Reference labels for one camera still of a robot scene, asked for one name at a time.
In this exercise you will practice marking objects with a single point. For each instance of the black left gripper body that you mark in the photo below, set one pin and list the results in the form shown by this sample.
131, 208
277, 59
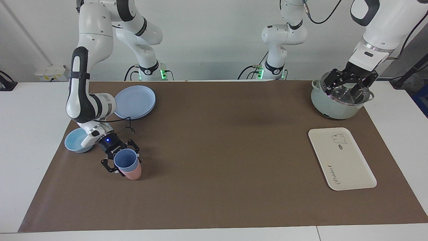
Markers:
359, 75

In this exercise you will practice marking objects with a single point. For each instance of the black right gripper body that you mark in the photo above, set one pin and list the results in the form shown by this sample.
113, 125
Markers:
110, 145

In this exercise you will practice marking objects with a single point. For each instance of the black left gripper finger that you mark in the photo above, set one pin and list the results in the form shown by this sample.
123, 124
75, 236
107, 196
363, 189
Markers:
334, 78
367, 87

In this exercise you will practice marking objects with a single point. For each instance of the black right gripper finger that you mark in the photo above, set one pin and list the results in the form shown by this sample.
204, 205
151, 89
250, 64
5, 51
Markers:
104, 163
133, 144

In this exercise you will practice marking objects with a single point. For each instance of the blue plastic cup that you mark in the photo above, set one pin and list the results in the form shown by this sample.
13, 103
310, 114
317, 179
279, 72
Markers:
126, 160

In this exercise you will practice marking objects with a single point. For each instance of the pink plastic cup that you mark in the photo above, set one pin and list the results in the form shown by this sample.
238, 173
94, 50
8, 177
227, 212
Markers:
133, 174

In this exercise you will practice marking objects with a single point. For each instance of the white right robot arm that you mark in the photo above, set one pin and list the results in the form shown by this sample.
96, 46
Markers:
90, 36

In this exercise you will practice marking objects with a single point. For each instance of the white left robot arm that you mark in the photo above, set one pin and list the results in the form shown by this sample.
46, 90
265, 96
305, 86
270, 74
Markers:
381, 23

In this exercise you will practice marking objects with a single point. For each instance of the cream rabbit print tray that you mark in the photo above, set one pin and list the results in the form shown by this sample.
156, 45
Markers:
341, 160

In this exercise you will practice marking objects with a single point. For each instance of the pale green cooking pot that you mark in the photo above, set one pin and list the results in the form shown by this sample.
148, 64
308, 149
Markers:
329, 108

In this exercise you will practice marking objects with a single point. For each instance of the light blue plate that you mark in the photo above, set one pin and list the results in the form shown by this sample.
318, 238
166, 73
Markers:
135, 100

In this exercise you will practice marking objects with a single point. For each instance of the black stand leg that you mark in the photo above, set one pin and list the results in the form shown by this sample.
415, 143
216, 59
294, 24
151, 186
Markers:
409, 72

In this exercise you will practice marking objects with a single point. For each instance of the blue bin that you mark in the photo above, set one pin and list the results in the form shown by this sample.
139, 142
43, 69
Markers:
422, 100

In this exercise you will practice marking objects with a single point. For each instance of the brown paper table mat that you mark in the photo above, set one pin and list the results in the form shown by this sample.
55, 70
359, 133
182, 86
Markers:
217, 160

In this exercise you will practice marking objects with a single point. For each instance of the white wall power strip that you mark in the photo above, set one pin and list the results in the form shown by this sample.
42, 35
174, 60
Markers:
50, 73

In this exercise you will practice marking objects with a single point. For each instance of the black clamp mount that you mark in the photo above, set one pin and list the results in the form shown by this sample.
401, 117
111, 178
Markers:
6, 85

